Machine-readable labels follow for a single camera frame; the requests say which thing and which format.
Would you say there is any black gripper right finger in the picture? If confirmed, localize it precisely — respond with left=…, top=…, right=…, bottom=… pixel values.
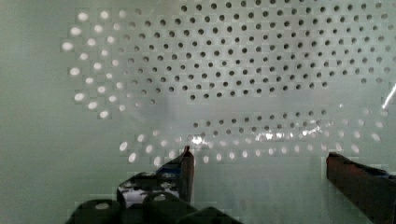
left=326, top=152, right=396, bottom=224

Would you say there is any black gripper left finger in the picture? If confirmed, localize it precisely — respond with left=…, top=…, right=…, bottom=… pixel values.
left=117, top=146, right=194, bottom=208

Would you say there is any green oval plastic strainer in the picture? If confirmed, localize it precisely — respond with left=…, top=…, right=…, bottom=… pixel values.
left=1, top=0, right=395, bottom=224

